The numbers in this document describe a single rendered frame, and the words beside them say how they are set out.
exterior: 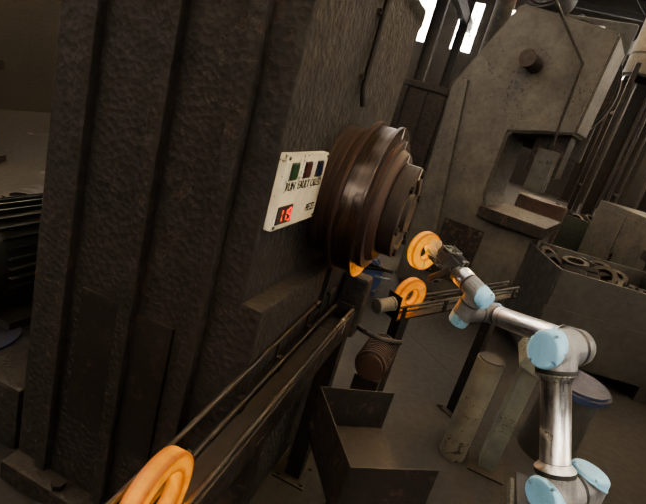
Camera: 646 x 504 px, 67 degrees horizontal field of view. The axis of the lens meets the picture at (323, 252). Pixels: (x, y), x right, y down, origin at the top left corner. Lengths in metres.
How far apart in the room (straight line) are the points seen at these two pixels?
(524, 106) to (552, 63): 0.34
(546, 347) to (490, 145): 2.73
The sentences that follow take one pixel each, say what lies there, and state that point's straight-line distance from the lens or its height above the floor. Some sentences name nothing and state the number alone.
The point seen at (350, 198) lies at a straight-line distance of 1.29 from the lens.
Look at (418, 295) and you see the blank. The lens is 2.06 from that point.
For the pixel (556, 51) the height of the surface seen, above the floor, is 2.09.
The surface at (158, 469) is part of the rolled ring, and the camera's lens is 0.87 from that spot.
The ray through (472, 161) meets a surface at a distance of 4.16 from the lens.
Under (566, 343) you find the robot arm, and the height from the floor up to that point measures 0.91.
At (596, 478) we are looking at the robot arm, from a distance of 1.78.
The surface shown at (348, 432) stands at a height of 0.61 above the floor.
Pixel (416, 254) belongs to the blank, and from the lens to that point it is 1.95.
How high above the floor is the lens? 1.39
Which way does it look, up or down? 18 degrees down
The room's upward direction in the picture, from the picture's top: 16 degrees clockwise
